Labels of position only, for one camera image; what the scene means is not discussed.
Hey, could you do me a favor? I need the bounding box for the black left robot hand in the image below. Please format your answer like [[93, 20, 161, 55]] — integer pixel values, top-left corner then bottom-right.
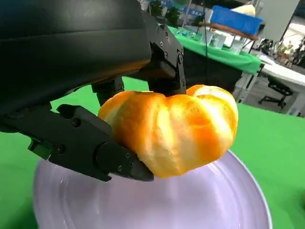
[[0, 0, 187, 183]]

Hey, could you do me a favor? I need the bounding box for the orange white toy bread roll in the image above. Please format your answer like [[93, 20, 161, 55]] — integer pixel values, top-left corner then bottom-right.
[[97, 84, 239, 179]]

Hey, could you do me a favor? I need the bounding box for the black fabric drape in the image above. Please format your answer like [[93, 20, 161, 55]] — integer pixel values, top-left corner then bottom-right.
[[183, 46, 244, 94]]

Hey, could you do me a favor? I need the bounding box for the green cloth of neighbouring table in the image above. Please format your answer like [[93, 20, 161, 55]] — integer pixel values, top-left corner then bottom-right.
[[168, 25, 262, 74]]

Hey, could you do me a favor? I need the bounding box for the brown wooden tray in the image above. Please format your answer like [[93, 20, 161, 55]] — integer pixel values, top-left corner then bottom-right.
[[199, 21, 260, 42]]

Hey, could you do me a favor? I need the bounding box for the blue plastic bin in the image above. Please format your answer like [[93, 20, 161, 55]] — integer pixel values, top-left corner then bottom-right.
[[211, 5, 264, 36]]

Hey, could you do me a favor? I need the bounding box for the lilac plate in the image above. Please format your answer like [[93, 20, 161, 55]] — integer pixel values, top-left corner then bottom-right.
[[32, 149, 273, 229]]

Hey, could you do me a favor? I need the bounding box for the black office chair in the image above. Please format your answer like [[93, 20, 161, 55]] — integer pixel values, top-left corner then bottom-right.
[[258, 75, 294, 110]]

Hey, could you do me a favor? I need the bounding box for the white desk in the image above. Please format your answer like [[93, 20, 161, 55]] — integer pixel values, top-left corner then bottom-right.
[[257, 54, 305, 116]]

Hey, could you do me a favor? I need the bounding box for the thin black hanging cable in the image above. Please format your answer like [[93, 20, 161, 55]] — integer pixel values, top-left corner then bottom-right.
[[202, 0, 210, 72]]

